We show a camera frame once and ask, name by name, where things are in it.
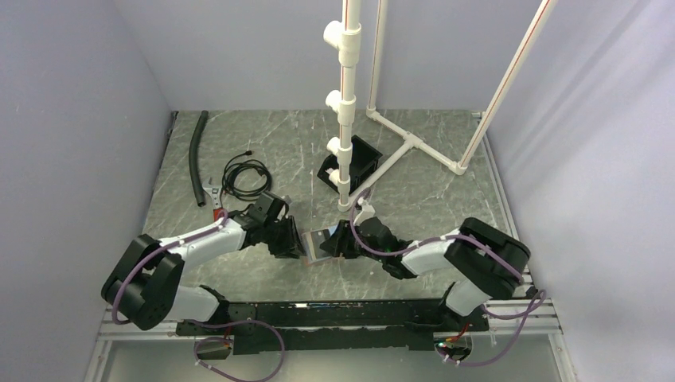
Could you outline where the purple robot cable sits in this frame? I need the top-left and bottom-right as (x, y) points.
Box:
(193, 320), (287, 382)

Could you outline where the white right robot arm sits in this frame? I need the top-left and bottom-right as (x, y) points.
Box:
(318, 217), (531, 330)

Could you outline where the black corrugated hose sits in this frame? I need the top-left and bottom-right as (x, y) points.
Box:
(189, 110), (210, 208)

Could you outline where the white pvc pipe frame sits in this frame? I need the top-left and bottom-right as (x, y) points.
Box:
(323, 1), (556, 212)

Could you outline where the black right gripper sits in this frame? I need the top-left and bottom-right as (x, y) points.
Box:
(320, 219), (385, 263)

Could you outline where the thin grey credit card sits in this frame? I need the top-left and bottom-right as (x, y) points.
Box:
(302, 226), (337, 265)

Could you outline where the black card tray box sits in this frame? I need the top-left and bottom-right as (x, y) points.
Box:
(317, 135), (382, 195)

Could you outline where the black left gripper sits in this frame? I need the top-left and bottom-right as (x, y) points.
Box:
(262, 215), (306, 259)

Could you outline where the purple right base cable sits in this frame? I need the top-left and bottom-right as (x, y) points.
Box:
(435, 290), (547, 368)

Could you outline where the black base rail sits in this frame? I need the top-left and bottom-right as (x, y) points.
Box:
(167, 288), (489, 355)

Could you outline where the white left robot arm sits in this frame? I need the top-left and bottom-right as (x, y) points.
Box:
(101, 191), (304, 334)

